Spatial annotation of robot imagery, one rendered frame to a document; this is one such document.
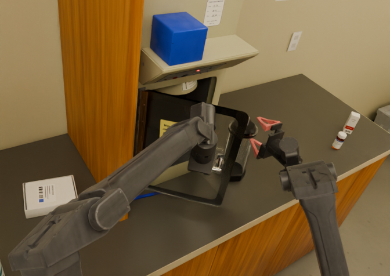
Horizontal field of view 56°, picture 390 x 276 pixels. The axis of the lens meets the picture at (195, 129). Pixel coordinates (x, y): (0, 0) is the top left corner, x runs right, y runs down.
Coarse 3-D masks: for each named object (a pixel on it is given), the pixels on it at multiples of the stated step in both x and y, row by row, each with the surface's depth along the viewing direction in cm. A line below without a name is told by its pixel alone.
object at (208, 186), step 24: (168, 96) 100; (168, 120) 105; (216, 120) 102; (240, 120) 100; (144, 144) 112; (240, 144) 106; (168, 168) 116; (168, 192) 123; (192, 192) 121; (216, 192) 119
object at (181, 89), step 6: (180, 84) 113; (186, 84) 114; (192, 84) 116; (156, 90) 114; (162, 90) 113; (168, 90) 113; (174, 90) 113; (180, 90) 114; (186, 90) 115; (192, 90) 117
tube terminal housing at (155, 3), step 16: (144, 0) 85; (160, 0) 88; (176, 0) 90; (192, 0) 93; (240, 0) 103; (144, 16) 88; (224, 16) 103; (144, 32) 91; (208, 32) 103; (224, 32) 107; (176, 80) 107; (192, 80) 111; (208, 96) 125
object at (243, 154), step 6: (246, 138) 128; (252, 138) 131; (246, 144) 131; (240, 150) 132; (246, 150) 132; (240, 156) 133; (246, 156) 135; (240, 162) 135; (246, 162) 138; (234, 168) 137; (240, 168) 137; (234, 174) 138; (240, 174) 139
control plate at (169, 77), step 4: (220, 64) 100; (200, 68) 97; (204, 68) 99; (208, 68) 101; (212, 68) 104; (180, 72) 93; (184, 72) 95; (188, 72) 98; (192, 72) 100; (196, 72) 102; (168, 76) 93; (172, 76) 96; (176, 76) 98; (180, 76) 100; (160, 80) 96; (164, 80) 99
